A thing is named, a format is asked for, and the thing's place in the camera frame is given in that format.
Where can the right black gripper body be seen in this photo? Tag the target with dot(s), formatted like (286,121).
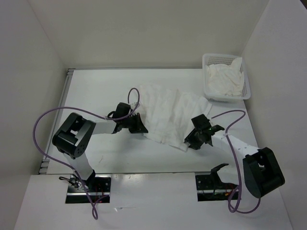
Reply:
(199,131)

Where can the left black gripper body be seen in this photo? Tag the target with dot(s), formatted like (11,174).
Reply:
(126,122)

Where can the white pleated skirt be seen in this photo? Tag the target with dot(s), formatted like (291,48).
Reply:
(167,113)

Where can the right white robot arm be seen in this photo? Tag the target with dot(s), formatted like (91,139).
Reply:
(261,170)

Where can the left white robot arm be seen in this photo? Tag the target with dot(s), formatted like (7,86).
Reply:
(73,136)

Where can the white skirts in basket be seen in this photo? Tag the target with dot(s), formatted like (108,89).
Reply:
(226,80)

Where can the white perforated plastic basket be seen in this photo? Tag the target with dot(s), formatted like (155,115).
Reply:
(209,59)

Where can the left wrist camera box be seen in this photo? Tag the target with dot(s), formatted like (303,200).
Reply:
(135,106)

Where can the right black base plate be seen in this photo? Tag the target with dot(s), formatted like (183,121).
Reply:
(209,190)

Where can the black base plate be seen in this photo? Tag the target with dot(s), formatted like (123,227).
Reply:
(209,190)
(100,192)

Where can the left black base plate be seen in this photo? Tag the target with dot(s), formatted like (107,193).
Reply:
(100,192)

